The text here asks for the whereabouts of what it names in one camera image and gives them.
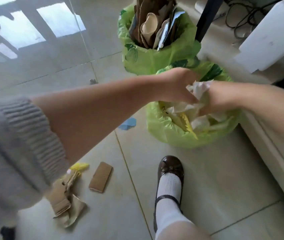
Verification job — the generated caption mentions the flat brown cardboard piece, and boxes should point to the flat brown cardboard piece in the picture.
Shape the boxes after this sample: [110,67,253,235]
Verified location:
[89,161,113,193]

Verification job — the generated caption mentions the brown cardboard pieces in bin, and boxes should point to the brown cardboard pieces in bin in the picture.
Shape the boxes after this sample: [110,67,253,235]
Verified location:
[128,0,185,51]

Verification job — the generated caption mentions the white board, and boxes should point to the white board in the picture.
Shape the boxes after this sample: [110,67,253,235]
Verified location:
[234,0,284,74]

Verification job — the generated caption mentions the yellow wrapper scrap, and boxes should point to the yellow wrapper scrap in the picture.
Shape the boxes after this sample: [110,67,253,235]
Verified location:
[67,162,90,174]

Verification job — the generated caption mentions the green bag trash bin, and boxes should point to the green bag trash bin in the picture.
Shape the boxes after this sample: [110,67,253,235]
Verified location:
[146,61,241,149]

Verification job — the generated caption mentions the person's leg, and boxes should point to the person's leg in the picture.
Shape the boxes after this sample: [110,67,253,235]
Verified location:
[156,220,211,240]

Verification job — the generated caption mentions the white cabinet base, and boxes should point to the white cabinet base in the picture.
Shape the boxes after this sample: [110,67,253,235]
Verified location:
[239,87,284,220]

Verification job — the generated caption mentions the person's right forearm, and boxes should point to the person's right forearm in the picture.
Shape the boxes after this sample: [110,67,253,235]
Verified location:
[237,83,284,138]

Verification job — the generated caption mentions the brown leather shoe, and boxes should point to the brown leather shoe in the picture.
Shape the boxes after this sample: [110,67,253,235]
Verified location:
[153,155,185,233]

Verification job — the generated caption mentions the green bag bin with cardboard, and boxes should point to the green bag bin with cardboard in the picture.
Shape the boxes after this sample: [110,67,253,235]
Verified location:
[117,3,201,76]

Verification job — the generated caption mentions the grey knitted sweater sleeve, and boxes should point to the grey knitted sweater sleeve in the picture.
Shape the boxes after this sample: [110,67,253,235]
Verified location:
[0,97,69,240]

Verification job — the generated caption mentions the person's left hand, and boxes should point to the person's left hand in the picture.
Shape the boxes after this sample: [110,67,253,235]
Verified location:
[154,67,200,104]

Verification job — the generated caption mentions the torn brown cardboard scraps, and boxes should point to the torn brown cardboard scraps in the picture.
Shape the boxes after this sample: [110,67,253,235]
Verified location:
[46,170,87,229]

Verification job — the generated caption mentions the person's left forearm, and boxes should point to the person's left forearm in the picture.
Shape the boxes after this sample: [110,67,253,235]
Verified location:
[31,74,162,166]

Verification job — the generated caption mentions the person's right hand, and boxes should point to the person's right hand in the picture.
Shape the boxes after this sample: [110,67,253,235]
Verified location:
[198,81,242,116]

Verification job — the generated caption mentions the white sock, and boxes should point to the white sock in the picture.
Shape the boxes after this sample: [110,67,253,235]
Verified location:
[154,172,195,239]

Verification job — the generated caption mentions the black table leg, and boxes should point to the black table leg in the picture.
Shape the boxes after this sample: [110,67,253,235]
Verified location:
[195,0,225,43]

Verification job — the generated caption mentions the white paper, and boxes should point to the white paper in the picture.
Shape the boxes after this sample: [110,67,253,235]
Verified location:
[167,80,229,123]

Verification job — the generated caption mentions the black cables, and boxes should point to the black cables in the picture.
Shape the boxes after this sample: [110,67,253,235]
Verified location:
[223,0,284,40]

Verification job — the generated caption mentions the blue paper scrap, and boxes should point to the blue paper scrap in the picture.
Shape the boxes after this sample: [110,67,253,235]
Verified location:
[118,117,137,131]

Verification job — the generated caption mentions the yellow wrapper in bin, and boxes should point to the yellow wrapper in bin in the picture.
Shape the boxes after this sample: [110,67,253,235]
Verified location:
[161,105,199,140]

